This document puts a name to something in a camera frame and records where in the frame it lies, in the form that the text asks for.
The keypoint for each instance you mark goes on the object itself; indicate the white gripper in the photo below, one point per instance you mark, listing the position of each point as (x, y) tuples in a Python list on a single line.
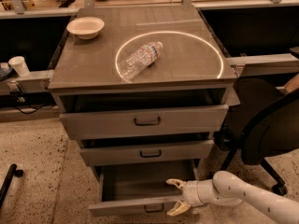
[(189, 193)]

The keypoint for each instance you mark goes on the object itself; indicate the grey bottom drawer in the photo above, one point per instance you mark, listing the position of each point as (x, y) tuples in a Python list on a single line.
[(141, 188)]

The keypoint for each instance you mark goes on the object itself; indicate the grey drawer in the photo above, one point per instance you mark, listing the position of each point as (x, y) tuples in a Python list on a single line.
[(141, 188), (171, 147), (143, 114)]

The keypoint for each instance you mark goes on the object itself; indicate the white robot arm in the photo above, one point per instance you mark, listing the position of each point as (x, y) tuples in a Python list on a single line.
[(224, 188)]

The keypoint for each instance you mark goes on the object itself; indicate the grey middle drawer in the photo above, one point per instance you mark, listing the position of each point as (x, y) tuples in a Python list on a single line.
[(171, 147)]

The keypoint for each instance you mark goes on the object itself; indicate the grey top drawer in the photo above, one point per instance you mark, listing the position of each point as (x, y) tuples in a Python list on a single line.
[(143, 114)]

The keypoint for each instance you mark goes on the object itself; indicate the grey drawer cabinet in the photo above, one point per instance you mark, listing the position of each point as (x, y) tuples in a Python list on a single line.
[(191, 59)]

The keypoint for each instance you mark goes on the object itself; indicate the black office chair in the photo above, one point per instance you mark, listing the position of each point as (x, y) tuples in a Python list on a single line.
[(264, 124)]

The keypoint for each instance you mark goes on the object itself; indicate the clear plastic water bottle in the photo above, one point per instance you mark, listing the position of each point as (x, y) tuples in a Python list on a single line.
[(138, 61)]

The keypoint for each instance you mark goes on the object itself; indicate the black stand leg with wheel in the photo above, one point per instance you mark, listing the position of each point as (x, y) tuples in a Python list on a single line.
[(13, 171)]

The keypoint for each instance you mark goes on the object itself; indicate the white bowl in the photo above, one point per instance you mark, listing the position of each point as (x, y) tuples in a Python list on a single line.
[(86, 27)]

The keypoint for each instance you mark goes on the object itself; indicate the white paper cup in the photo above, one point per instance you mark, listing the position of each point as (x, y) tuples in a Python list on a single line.
[(19, 65)]

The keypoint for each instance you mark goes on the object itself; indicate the dark plate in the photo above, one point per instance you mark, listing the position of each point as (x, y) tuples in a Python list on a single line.
[(5, 71)]

